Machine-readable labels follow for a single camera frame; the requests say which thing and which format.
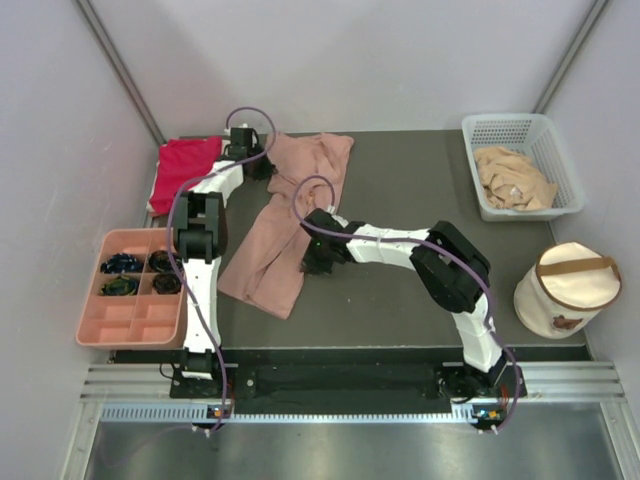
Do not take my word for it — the pink compartment tray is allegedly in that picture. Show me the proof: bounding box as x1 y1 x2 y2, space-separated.
76 228 186 350

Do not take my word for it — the folded cream t shirt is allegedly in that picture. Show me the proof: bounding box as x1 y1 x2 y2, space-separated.
146 201 158 217

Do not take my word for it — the dark blue rolled sock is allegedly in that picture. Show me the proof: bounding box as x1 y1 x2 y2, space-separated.
100 252 144 274

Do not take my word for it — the aluminium rail frame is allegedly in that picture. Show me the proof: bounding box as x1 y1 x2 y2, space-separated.
61 361 639 479

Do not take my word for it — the black brown rolled sock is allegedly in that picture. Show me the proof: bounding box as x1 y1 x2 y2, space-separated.
147 250 173 273

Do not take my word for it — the dark brown rolled sock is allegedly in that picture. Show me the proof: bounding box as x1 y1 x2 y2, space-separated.
151 273 182 295

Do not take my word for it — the cream round fabric bag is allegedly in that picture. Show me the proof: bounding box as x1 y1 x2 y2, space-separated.
513 242 623 340

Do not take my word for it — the pink printed t shirt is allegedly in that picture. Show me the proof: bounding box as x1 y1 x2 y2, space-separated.
218 133 354 319

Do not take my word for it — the dark green rolled sock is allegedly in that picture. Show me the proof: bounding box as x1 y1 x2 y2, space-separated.
99 275 139 297

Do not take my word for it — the beige crumpled t shirt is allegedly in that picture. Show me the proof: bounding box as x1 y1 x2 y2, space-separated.
473 146 558 212

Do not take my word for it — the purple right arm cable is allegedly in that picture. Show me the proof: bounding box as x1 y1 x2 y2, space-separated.
290 175 525 435

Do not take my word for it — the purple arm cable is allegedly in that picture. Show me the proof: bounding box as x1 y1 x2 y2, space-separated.
290 175 525 435
165 106 277 436

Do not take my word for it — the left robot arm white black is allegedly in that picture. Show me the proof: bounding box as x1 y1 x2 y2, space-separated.
167 124 275 397

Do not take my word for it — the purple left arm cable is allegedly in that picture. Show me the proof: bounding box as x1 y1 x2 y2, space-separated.
165 106 277 436

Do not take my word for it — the white perforated plastic basket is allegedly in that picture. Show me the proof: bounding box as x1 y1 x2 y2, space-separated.
461 113 585 222

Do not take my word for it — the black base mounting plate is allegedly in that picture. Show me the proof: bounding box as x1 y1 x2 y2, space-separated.
170 347 527 415

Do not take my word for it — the folded red t shirt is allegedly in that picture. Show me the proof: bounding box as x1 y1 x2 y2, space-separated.
148 136 222 215

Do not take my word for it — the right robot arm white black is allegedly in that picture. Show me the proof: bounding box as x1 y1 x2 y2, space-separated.
301 208 510 403

